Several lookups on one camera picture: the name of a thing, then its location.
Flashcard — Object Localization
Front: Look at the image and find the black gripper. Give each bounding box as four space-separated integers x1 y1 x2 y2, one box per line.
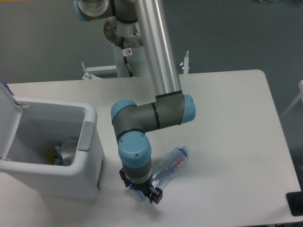
119 168 163 204

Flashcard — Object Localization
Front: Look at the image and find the clear plastic water bottle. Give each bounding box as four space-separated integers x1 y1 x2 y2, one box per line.
134 145 191 202

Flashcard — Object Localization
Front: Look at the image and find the white green wrapper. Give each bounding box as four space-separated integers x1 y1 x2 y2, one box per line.
53 138 78 166

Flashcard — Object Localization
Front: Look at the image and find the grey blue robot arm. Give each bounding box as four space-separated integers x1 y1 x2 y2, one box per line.
73 0 196 204

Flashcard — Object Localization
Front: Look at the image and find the yellow trash in bin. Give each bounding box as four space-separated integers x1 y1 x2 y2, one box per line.
45 150 56 165

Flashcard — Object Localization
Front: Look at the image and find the white plastic trash can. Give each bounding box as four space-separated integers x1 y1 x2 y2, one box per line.
0 96 104 199

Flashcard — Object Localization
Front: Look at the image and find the white trash can lid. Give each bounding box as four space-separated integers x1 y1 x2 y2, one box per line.
0 83 29 159

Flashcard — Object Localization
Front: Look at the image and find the black device at table edge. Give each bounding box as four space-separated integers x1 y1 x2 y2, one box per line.
286 191 303 217

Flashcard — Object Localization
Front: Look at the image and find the white furniture leg right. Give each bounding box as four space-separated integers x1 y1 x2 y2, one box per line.
280 80 303 119

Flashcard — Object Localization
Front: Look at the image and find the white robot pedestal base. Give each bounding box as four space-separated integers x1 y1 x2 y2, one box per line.
85 17 179 81

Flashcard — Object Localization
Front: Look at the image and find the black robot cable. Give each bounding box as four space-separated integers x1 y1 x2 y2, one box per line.
120 36 135 78

